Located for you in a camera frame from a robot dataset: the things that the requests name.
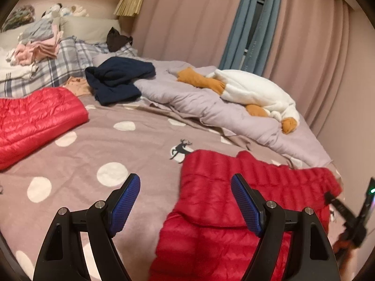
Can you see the white striped cloth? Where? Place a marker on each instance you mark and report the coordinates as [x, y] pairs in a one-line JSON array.
[[11, 70]]

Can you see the pink folded clothes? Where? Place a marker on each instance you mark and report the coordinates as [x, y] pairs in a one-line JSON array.
[[38, 49]]

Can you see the white goose plush toy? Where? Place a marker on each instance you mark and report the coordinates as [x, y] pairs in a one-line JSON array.
[[249, 90]]

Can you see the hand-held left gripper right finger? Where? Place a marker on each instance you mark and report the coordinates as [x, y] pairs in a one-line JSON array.
[[245, 202]]

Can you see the floral cushion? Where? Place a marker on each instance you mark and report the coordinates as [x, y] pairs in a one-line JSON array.
[[17, 17]]

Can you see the plaid blanket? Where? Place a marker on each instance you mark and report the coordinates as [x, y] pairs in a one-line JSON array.
[[67, 61]]

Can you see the polka dot bed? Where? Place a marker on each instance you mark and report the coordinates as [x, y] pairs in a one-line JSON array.
[[117, 140]]

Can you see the grey blue garment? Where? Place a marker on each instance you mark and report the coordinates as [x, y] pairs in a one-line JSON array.
[[41, 30]]

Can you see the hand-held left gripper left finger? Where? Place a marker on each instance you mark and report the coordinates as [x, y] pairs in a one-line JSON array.
[[126, 202]]

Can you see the red down jacket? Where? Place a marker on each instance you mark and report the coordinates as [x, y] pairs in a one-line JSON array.
[[38, 123], [211, 199]]

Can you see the beige fringed hanging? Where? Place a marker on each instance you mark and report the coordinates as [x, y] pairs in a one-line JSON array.
[[130, 1]]

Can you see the cream pillow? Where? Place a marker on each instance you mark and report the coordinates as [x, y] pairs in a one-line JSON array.
[[88, 27]]

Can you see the blue curtain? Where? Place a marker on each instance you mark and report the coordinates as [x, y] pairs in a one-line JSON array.
[[249, 23]]

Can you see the navy blue sweater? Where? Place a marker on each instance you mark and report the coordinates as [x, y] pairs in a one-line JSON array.
[[117, 79]]

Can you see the small stuffed toys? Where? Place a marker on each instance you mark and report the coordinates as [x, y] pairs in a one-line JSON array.
[[64, 11]]

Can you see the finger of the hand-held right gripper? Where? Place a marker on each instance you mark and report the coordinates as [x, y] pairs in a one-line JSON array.
[[339, 206]]

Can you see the peach garment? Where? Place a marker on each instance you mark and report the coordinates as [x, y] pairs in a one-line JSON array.
[[77, 86]]

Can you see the dark brown garment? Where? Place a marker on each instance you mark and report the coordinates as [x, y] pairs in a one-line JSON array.
[[115, 41]]

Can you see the lilac duvet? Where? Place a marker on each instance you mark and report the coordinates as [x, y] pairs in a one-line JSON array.
[[190, 102]]

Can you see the pink curtain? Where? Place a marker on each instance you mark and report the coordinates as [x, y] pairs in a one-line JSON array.
[[181, 14]]

